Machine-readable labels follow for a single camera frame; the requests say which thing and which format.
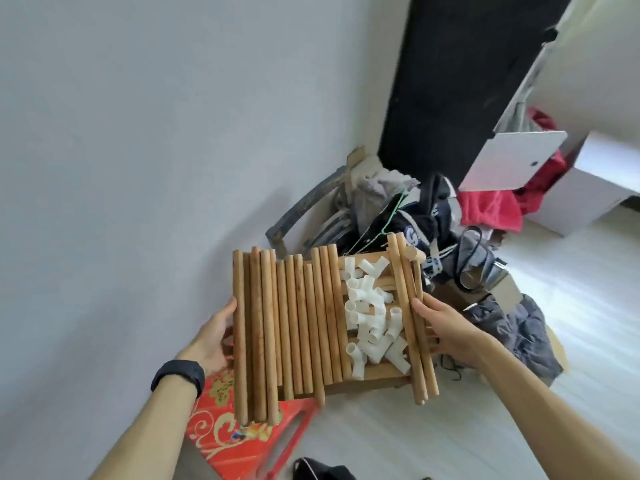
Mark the person's right hand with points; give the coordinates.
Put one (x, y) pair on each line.
(455, 337)

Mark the person's left hand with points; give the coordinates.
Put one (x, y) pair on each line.
(210, 345)

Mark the group of wooden dowel rods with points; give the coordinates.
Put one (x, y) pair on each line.
(270, 335)

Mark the slatted wooden shelf panel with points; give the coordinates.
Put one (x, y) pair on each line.
(383, 373)

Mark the pile of white connectors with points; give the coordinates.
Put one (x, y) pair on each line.
(370, 325)

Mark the person's right forearm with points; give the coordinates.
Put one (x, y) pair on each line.
(560, 425)

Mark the person's left forearm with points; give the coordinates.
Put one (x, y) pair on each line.
(145, 435)

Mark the person's black sandal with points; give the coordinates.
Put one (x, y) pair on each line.
(320, 470)

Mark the black smartwatch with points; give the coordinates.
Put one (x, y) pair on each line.
(178, 375)

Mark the red plastic stool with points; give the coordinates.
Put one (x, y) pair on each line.
(235, 440)

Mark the pile of dark clothes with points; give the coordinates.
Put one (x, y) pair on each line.
(435, 210)

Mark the red fleece blanket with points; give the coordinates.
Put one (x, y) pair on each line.
(495, 207)

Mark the white plastic door panel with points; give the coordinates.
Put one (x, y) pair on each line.
(510, 160)

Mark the white box cabinet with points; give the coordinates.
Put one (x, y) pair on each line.
(590, 185)

